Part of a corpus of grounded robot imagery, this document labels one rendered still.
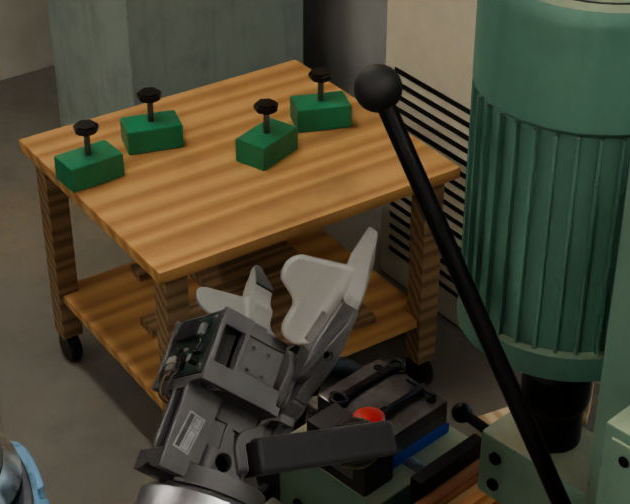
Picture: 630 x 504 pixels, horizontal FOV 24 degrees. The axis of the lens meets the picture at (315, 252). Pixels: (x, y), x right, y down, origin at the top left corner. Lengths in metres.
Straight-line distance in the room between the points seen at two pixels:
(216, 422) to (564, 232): 0.29
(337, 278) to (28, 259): 2.58
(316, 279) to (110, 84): 2.60
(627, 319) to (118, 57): 2.49
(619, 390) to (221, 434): 0.31
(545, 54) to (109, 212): 1.72
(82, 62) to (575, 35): 2.73
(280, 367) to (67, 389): 2.13
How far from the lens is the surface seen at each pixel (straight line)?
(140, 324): 2.95
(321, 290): 0.96
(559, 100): 1.02
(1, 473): 1.51
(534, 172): 1.06
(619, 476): 0.97
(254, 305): 1.07
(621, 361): 1.09
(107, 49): 3.49
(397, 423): 1.40
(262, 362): 0.98
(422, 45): 3.03
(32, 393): 3.10
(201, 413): 0.95
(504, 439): 1.29
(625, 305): 1.07
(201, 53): 3.49
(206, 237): 2.56
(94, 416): 3.02
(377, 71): 1.04
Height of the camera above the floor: 1.90
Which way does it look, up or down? 33 degrees down
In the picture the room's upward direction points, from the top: straight up
